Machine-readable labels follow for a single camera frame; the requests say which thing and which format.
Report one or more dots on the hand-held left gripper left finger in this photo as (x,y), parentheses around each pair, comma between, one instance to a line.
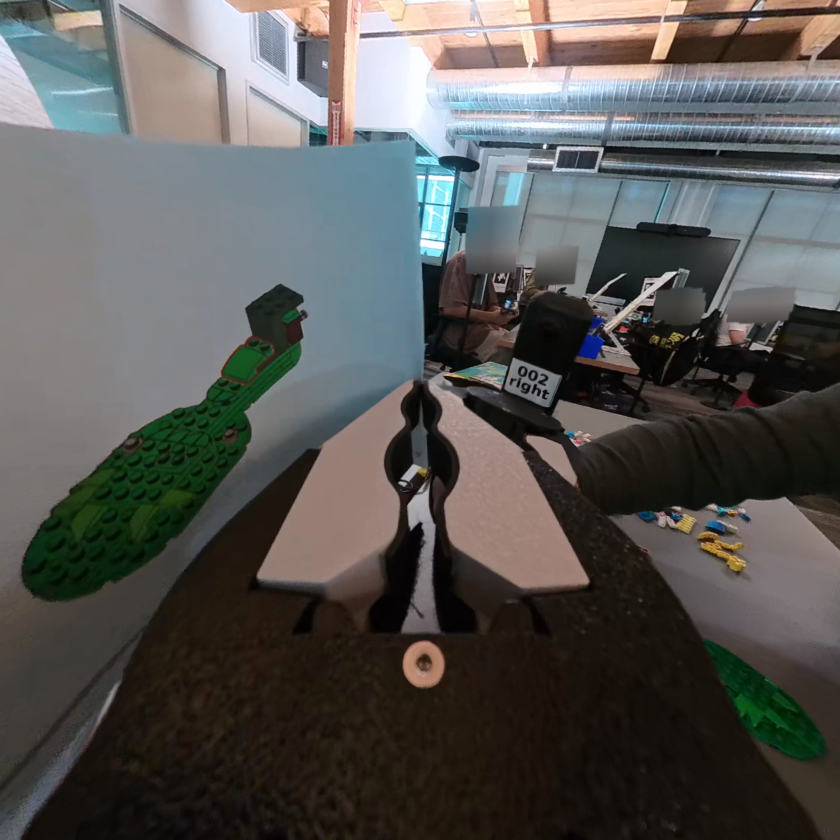
(341,512)

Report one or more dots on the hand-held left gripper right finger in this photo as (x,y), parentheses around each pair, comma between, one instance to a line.
(512,505)

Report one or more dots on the pale blue instruction booklet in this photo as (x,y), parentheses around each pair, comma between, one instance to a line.
(164,262)

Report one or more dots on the green brick model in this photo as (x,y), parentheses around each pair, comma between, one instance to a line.
(764,705)

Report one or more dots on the person's right forearm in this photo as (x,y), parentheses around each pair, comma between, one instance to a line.
(709,453)

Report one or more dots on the grey desk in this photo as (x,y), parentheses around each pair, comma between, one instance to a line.
(754,604)

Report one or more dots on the blue bin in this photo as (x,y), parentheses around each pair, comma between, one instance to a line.
(594,346)

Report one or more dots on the colourful booklet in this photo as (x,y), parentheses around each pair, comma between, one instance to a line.
(482,375)

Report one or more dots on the small colourful bricks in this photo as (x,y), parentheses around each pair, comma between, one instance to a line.
(581,436)

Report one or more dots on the black yellow jacket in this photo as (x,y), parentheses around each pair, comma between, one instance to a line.
(666,351)

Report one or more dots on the pile of colourful bricks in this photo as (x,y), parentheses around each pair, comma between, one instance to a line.
(669,520)

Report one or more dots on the ceiling vent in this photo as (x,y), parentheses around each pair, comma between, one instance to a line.
(577,158)

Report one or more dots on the yellow bricks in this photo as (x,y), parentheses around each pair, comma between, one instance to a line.
(722,551)

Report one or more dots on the black office chair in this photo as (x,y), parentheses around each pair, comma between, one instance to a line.
(807,348)

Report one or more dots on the red warning label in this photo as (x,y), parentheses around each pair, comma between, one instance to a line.
(337,121)

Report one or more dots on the black wall screen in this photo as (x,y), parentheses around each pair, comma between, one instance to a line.
(663,262)

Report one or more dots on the black wall speaker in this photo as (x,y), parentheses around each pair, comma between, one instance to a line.
(313,64)

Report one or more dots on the wall vent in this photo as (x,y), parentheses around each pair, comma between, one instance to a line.
(272,43)

